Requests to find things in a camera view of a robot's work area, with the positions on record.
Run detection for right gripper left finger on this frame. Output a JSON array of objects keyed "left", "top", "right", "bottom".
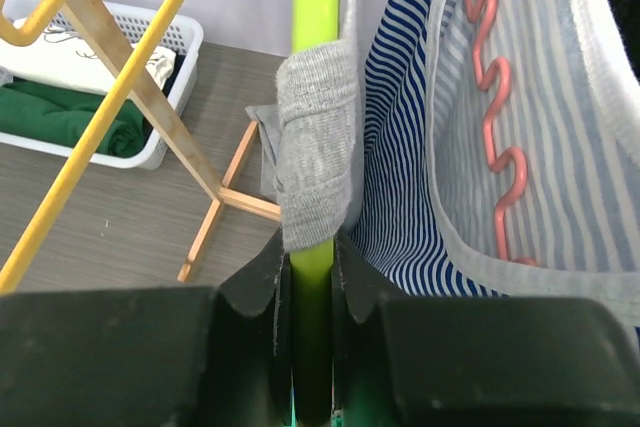
[{"left": 1, "top": 235, "right": 292, "bottom": 426}]

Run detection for blue striped tank top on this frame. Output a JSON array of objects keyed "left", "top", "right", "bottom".
[{"left": 351, "top": 0, "right": 639, "bottom": 335}]

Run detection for grey tank top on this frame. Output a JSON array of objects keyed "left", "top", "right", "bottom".
[{"left": 245, "top": 0, "right": 363, "bottom": 253}]

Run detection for pink wavy hanger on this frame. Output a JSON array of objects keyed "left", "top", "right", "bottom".
[{"left": 463, "top": 0, "right": 536, "bottom": 266}]

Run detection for white folded cloth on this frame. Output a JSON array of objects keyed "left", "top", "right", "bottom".
[{"left": 0, "top": 16, "right": 177, "bottom": 96}]

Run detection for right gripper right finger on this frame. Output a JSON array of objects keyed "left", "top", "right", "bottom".
[{"left": 332, "top": 236, "right": 639, "bottom": 426}]

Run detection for dark green folded cloth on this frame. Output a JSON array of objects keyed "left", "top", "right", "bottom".
[{"left": 1, "top": 80, "right": 150, "bottom": 158}]

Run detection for yellow hanger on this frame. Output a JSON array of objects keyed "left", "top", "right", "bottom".
[{"left": 0, "top": 0, "right": 216, "bottom": 296}]

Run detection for lime green hanger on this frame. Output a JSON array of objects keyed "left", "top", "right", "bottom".
[{"left": 290, "top": 0, "right": 342, "bottom": 427}]

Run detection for white plastic basket back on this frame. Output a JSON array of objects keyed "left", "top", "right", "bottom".
[{"left": 1, "top": 0, "right": 204, "bottom": 170}]

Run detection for wooden clothes rack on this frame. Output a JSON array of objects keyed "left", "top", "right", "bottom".
[{"left": 9, "top": 0, "right": 284, "bottom": 283}]

